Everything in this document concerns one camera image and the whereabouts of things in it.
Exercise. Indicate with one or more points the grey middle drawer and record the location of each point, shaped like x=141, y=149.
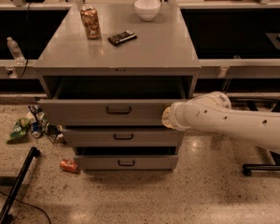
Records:
x=142, y=137

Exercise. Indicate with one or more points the green chip bag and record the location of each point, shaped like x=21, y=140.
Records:
x=19, y=130

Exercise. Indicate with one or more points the robot gripper body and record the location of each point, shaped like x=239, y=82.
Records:
x=174, y=118

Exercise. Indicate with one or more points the clear plastic water bottle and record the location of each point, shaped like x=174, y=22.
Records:
x=15, y=51

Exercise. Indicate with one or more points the grey drawer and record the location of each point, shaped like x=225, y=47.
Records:
x=142, y=137
x=126, y=158
x=129, y=112

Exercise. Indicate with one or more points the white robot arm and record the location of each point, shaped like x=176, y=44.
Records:
x=212, y=112

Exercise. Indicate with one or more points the grey metal drawer cabinet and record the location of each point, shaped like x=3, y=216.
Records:
x=159, y=64

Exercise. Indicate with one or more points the grey top drawer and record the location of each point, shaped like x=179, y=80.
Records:
x=129, y=112

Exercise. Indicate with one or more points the dark snack packet on floor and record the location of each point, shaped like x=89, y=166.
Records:
x=53, y=132

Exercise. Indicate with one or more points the crushed orange can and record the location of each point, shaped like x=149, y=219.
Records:
x=68, y=166

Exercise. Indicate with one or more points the grey bottom drawer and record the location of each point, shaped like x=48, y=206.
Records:
x=126, y=158

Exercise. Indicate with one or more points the white ceramic bowl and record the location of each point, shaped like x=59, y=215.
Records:
x=147, y=10

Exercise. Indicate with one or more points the blue white can on floor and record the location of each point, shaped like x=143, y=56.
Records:
x=36, y=130

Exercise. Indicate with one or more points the black stand leg left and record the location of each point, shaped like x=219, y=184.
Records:
x=4, y=214

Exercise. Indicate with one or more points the dark snack bar packet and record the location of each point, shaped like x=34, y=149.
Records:
x=122, y=38

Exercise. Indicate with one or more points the gold patterned drink can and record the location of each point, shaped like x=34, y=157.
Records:
x=89, y=18

